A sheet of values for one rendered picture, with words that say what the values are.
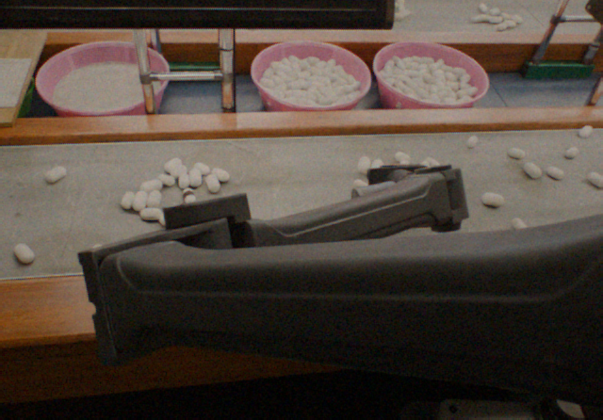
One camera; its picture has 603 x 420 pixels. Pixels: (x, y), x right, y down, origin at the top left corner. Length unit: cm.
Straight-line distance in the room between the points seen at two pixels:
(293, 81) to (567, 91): 75
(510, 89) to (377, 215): 97
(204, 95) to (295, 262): 104
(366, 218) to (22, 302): 49
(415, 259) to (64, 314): 63
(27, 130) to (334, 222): 71
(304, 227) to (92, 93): 79
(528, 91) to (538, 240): 131
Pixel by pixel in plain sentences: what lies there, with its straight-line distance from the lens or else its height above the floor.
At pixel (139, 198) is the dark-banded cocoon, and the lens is 88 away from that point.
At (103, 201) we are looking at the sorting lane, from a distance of 92.
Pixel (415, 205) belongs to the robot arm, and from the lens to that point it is 59.
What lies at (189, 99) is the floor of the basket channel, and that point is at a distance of 123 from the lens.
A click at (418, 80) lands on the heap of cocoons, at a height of 74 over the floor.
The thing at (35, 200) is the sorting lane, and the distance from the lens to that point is 96.
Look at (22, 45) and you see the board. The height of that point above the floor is 78.
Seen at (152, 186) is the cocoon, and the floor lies 76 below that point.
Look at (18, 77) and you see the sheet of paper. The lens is 119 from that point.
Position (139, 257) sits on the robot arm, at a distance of 33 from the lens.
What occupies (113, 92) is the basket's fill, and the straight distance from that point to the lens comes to 118.
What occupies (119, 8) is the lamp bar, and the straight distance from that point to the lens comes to 74.
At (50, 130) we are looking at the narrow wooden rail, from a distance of 105.
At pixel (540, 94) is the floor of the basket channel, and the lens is 149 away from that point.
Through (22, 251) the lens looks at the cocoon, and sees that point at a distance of 86.
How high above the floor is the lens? 139
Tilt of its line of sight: 46 degrees down
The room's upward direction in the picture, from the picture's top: 7 degrees clockwise
